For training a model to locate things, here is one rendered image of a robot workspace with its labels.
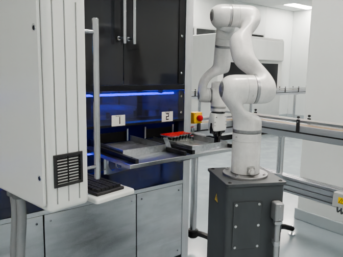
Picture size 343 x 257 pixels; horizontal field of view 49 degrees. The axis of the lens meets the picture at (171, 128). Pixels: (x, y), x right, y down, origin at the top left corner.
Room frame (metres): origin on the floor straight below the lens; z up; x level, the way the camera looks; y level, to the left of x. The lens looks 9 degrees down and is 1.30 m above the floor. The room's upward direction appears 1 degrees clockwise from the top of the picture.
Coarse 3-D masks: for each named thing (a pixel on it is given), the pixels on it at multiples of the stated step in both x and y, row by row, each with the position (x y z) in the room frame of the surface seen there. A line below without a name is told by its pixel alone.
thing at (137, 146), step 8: (104, 144) 1.91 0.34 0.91; (112, 144) 2.07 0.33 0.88; (120, 144) 2.07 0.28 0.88; (128, 144) 2.08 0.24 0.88; (136, 144) 2.08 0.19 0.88; (144, 144) 2.08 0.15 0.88; (152, 144) 2.02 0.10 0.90; (160, 144) 1.96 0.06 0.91; (120, 152) 1.79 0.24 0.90; (128, 152) 1.79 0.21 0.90; (136, 152) 1.82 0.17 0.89; (144, 152) 1.85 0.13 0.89; (152, 152) 1.88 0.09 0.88
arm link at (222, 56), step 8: (216, 48) 1.95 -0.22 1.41; (224, 48) 1.93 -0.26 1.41; (216, 56) 1.96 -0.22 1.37; (224, 56) 1.94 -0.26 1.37; (216, 64) 1.96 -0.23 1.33; (224, 64) 1.95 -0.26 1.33; (208, 72) 1.98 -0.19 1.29; (216, 72) 1.96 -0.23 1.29; (224, 72) 1.97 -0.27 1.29; (200, 80) 2.00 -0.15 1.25; (208, 80) 1.96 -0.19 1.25; (200, 88) 1.99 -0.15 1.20; (208, 88) 2.02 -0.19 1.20; (200, 96) 1.99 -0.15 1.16; (208, 96) 1.99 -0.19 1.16
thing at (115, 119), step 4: (112, 116) 2.03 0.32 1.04; (116, 116) 2.04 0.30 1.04; (120, 116) 2.06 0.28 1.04; (124, 116) 2.07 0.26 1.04; (112, 120) 2.03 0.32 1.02; (116, 120) 2.04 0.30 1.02; (120, 120) 2.06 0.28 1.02; (124, 120) 2.07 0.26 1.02; (112, 124) 2.03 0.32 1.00; (116, 124) 2.04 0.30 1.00; (120, 124) 2.06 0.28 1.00; (124, 124) 2.07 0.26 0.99
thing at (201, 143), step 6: (156, 138) 2.14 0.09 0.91; (198, 138) 2.24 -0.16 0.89; (204, 138) 2.20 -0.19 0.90; (210, 138) 2.16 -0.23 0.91; (174, 144) 2.01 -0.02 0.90; (180, 144) 1.97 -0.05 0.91; (186, 144) 2.10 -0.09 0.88; (192, 144) 2.11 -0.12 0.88; (198, 144) 2.11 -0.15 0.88; (204, 144) 1.95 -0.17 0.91; (210, 144) 1.98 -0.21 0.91; (216, 144) 2.00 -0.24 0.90; (222, 144) 2.03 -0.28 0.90; (198, 150) 1.92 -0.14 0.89; (204, 150) 1.95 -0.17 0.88
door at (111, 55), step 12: (84, 0) 1.95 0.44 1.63; (96, 0) 1.99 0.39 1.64; (108, 0) 2.03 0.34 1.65; (120, 0) 2.08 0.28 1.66; (84, 12) 1.94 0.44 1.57; (96, 12) 1.99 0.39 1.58; (108, 12) 2.03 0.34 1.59; (120, 12) 2.08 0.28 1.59; (108, 24) 2.03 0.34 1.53; (120, 24) 2.08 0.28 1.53; (108, 36) 2.03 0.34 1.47; (120, 36) 2.08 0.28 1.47; (108, 48) 2.03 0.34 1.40; (120, 48) 2.07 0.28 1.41; (108, 60) 2.03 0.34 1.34; (120, 60) 2.07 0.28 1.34; (108, 72) 2.03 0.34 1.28; (120, 72) 2.07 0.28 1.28; (108, 84) 2.03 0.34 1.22; (120, 84) 2.07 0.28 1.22
